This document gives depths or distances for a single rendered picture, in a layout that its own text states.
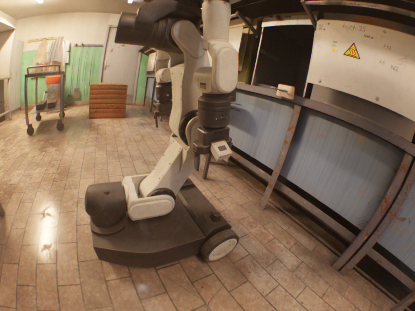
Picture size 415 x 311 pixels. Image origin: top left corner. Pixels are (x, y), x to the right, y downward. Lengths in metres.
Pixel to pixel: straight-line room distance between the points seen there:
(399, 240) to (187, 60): 1.34
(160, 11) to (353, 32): 0.86
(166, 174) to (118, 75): 4.34
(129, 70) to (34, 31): 3.11
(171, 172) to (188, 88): 0.33
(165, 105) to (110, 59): 4.12
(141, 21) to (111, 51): 4.36
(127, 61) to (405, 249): 5.48
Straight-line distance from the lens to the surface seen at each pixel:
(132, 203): 0.68
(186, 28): 0.58
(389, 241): 1.21
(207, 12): 0.45
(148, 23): 0.57
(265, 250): 1.08
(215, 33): 0.43
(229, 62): 0.41
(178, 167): 0.70
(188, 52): 0.58
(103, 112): 3.30
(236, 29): 1.53
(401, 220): 1.16
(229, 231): 0.81
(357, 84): 0.92
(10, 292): 1.06
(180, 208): 0.90
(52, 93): 4.41
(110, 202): 0.70
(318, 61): 1.00
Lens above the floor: 0.77
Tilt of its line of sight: 23 degrees down
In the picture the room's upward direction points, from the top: 12 degrees clockwise
